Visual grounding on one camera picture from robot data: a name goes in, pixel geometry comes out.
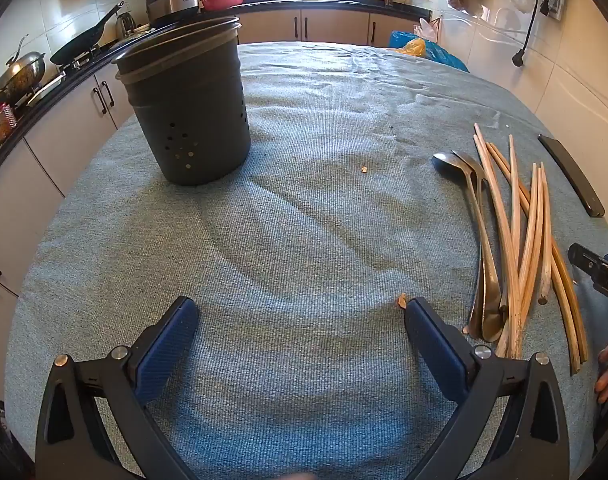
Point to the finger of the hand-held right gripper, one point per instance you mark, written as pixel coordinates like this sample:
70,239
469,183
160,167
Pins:
591,267

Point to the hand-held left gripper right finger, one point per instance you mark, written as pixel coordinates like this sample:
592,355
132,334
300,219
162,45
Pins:
436,355

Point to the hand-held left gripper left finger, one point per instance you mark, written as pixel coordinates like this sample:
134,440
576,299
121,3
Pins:
166,355

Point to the bunch of wooden chopsticks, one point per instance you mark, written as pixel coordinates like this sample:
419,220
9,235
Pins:
524,280

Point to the metal spoon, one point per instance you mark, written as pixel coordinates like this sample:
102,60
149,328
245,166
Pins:
441,162
466,162

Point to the dark perforated utensil holder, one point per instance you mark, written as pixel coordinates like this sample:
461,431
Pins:
184,100

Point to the black smartphone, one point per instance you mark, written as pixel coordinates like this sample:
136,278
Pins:
571,175

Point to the beige base cabinets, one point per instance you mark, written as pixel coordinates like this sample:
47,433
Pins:
69,125

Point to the blue plastic bag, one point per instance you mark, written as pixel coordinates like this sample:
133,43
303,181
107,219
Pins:
444,55

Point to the yellow plastic bag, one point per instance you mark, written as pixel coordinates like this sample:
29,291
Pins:
414,47

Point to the red chili sauce jar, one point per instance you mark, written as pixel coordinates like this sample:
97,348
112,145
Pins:
4,122

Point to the white pink plastic bag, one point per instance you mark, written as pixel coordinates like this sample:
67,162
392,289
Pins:
429,30

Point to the gas stove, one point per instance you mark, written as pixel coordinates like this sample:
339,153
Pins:
59,72

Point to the steel wok with lid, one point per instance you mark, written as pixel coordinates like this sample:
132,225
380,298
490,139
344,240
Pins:
21,72

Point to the black frying pan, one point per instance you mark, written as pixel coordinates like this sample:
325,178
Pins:
79,45

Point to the steel kettle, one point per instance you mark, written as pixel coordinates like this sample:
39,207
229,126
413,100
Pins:
125,24

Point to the black rice cooker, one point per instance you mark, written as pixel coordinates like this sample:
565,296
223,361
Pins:
174,4

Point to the red basin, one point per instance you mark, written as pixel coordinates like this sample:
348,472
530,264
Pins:
224,1

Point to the black kitchen countertop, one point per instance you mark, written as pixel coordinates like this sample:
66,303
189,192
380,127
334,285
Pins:
334,2

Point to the wall socket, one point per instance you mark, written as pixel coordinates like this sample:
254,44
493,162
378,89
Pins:
554,2

